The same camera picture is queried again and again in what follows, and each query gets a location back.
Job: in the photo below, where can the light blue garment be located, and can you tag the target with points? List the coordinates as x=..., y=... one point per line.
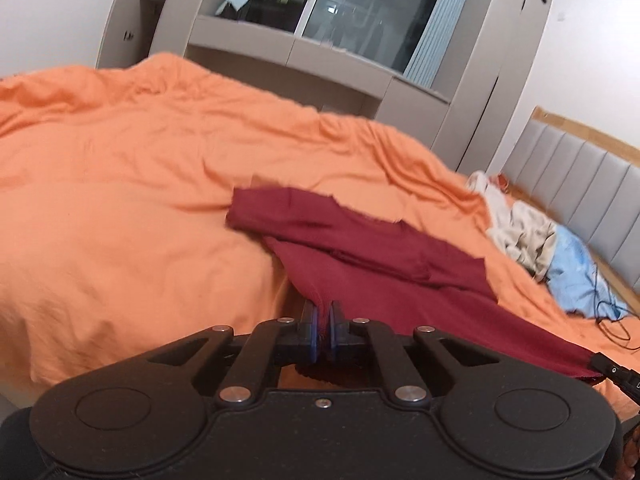
x=577, y=285

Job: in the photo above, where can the dark red long-sleeve shirt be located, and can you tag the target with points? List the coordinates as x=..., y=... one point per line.
x=393, y=273

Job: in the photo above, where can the light blue right curtain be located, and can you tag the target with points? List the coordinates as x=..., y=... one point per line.
x=433, y=43

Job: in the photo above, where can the window with glass panes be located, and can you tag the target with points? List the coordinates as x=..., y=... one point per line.
x=382, y=31

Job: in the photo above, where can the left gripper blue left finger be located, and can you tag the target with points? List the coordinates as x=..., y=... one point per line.
x=271, y=346

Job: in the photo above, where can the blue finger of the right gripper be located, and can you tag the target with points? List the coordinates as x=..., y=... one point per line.
x=624, y=378

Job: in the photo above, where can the grey padded headboard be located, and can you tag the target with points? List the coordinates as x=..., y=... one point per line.
x=586, y=180

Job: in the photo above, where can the orange bed duvet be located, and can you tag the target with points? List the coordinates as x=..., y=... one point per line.
x=114, y=189

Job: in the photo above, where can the grey built-in wardrobe unit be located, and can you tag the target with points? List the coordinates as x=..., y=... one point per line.
x=461, y=116

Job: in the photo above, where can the beige cream garment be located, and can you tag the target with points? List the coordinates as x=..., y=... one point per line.
x=521, y=232

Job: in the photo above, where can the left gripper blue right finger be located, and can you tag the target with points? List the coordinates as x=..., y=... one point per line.
x=374, y=346

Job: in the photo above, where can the person's right hand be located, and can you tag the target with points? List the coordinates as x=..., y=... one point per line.
x=628, y=466

